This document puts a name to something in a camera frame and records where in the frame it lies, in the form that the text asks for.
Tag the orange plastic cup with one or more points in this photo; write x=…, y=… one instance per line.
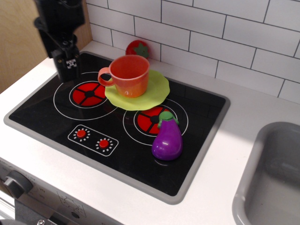
x=129, y=74

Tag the purple toy eggplant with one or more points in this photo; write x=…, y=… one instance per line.
x=168, y=144

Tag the grey oven front panel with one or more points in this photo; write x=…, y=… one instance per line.
x=62, y=202

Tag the red toy tomato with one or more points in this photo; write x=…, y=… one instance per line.
x=138, y=47

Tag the wooden side panel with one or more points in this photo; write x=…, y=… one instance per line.
x=21, y=47

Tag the black toy stovetop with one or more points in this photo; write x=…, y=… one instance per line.
x=77, y=119

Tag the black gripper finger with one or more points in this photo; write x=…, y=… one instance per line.
x=67, y=63

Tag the grey oven knob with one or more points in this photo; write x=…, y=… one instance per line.
x=17, y=184

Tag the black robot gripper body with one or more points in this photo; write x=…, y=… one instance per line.
x=56, y=22

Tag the lime green plate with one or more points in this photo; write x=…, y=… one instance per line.
x=157, y=90

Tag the grey toy sink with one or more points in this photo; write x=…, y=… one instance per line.
x=269, y=189

